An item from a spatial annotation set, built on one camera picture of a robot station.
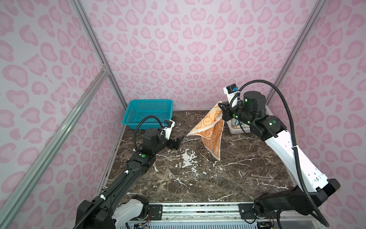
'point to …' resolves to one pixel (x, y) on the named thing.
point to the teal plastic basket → (137, 110)
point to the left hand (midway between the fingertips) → (177, 130)
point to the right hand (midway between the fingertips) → (220, 102)
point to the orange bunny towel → (211, 130)
